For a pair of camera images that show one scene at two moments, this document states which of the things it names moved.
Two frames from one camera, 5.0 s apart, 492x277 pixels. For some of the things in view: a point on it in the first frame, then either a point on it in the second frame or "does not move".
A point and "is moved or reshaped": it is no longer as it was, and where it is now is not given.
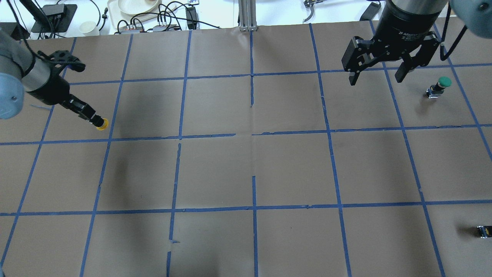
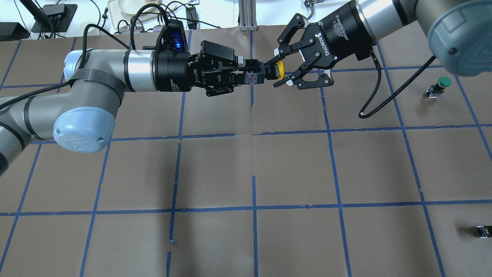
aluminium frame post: [247, 12] does not move
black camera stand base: [54, 18] does not move
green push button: [436, 90] does not move
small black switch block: [485, 231] does not move
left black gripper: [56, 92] -> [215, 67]
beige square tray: [117, 18] does not move
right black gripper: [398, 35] -> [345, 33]
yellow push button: [104, 125] is moved or reshaped
